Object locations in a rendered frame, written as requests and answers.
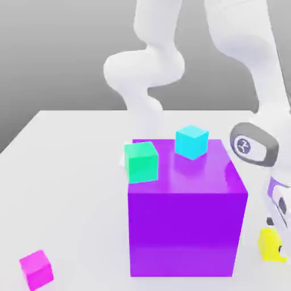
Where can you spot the small magenta cube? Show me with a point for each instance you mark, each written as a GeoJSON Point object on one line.
{"type": "Point", "coordinates": [36, 270]}

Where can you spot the small green cube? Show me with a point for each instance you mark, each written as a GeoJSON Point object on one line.
{"type": "Point", "coordinates": [143, 162]}

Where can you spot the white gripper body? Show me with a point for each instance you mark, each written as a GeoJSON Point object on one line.
{"type": "Point", "coordinates": [287, 246]}

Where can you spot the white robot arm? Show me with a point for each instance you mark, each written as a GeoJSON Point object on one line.
{"type": "Point", "coordinates": [145, 68]}

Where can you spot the small yellow cube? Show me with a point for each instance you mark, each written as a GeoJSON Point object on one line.
{"type": "Point", "coordinates": [268, 245]}

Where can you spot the small cyan cube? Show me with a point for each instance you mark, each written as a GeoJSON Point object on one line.
{"type": "Point", "coordinates": [192, 142]}

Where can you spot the large purple box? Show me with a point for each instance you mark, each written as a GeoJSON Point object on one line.
{"type": "Point", "coordinates": [184, 227]}

